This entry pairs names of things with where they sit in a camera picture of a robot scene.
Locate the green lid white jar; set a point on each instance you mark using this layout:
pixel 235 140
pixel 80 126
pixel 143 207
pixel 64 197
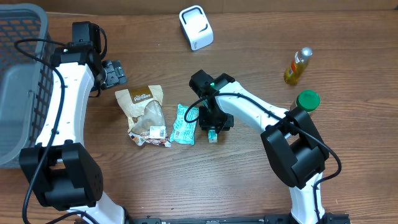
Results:
pixel 308 100

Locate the white barcode scanner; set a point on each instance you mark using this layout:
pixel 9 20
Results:
pixel 196 27

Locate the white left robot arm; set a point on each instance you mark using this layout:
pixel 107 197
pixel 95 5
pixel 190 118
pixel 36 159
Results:
pixel 60 171

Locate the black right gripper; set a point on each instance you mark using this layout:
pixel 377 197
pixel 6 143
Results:
pixel 207 124

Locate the green wet wipes pack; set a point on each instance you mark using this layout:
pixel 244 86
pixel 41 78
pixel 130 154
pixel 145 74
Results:
pixel 183 132

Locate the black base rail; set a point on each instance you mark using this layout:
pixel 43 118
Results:
pixel 267 219

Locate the Kleenex pocket tissue pack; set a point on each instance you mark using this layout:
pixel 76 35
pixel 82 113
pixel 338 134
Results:
pixel 212 136

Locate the grey plastic shopping basket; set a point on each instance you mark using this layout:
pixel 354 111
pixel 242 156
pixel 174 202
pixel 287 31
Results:
pixel 26 85

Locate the beans packet with barcode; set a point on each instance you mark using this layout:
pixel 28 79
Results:
pixel 143 109

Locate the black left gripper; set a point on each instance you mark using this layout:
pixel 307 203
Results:
pixel 116 72

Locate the yellow dish soap bottle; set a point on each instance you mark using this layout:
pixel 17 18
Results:
pixel 297 66

